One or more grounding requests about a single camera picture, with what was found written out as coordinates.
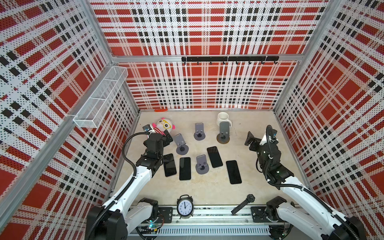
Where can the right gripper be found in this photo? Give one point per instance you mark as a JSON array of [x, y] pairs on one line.
[[250, 138]]

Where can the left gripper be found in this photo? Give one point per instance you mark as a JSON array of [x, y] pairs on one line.
[[165, 141]]

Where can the green-edged phone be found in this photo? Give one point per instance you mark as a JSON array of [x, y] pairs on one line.
[[169, 165]]

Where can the purple-edged phone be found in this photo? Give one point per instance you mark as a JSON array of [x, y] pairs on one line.
[[185, 169]]

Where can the black phone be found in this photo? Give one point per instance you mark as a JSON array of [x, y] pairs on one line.
[[233, 171]]

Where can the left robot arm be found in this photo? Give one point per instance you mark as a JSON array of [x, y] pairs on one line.
[[115, 219]]

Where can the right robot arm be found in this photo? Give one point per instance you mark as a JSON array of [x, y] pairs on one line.
[[318, 220]]

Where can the wooden base phone stand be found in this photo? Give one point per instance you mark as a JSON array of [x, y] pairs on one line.
[[224, 133]]

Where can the grey stand left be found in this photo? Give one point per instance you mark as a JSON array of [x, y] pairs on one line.
[[182, 148]]

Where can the grey stand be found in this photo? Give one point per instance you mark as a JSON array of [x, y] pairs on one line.
[[202, 166], [182, 148], [199, 134]]

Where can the grey stand back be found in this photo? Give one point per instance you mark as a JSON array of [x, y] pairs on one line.
[[199, 134]]

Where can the grey stand front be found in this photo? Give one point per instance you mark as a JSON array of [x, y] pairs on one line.
[[202, 166]]

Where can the pink white plush toy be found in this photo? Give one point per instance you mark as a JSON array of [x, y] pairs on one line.
[[163, 124]]

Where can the white mug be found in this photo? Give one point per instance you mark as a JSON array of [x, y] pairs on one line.
[[223, 117]]

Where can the black wristwatch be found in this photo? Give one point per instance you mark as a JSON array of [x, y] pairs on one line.
[[249, 199]]

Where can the black alarm clock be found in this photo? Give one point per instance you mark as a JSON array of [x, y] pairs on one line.
[[185, 206]]

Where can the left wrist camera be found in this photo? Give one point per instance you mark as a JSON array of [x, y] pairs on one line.
[[148, 129]]

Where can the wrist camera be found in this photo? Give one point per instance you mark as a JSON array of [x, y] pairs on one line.
[[271, 136], [148, 129]]

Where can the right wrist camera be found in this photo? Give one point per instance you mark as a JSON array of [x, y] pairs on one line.
[[271, 136]]

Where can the white wire basket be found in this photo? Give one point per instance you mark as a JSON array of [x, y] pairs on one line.
[[102, 96]]

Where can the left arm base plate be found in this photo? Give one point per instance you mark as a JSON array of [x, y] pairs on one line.
[[165, 215]]

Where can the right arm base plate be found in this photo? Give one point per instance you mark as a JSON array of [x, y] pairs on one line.
[[259, 215]]

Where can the black hook rail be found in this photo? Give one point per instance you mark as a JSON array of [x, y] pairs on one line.
[[225, 59]]

